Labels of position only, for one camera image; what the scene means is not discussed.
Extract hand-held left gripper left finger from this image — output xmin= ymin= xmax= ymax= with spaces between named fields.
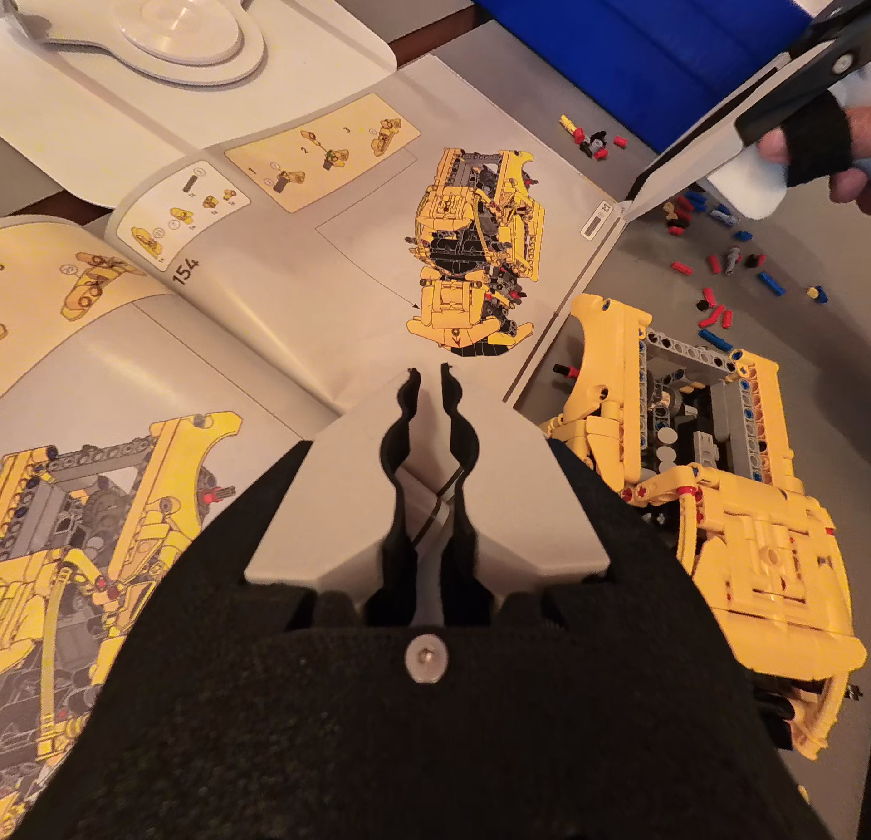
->
xmin=244 ymin=369 xmax=426 ymax=626

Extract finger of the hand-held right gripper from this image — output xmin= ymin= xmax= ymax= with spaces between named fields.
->
xmin=622 ymin=40 xmax=827 ymax=221

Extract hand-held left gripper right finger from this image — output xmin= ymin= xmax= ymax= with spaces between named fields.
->
xmin=435 ymin=362 xmax=610 ymax=626

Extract instruction booklet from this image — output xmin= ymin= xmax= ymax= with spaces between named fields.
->
xmin=0 ymin=54 xmax=623 ymax=814

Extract yellow brick toy car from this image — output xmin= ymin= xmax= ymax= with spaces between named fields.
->
xmin=538 ymin=294 xmax=855 ymax=762

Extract grey desk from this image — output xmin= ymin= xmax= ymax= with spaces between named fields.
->
xmin=0 ymin=0 xmax=871 ymax=840

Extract brown desk divider strip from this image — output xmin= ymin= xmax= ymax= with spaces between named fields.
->
xmin=0 ymin=6 xmax=491 ymax=220

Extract person's right hand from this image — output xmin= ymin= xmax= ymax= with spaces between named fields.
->
xmin=757 ymin=105 xmax=871 ymax=218

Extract blue storage bin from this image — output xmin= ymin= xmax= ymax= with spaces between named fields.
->
xmin=457 ymin=0 xmax=817 ymax=155

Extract scattered small coloured pins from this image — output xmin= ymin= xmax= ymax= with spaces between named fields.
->
xmin=559 ymin=113 xmax=830 ymax=351

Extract white folding stand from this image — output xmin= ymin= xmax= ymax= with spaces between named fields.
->
xmin=0 ymin=0 xmax=397 ymax=209

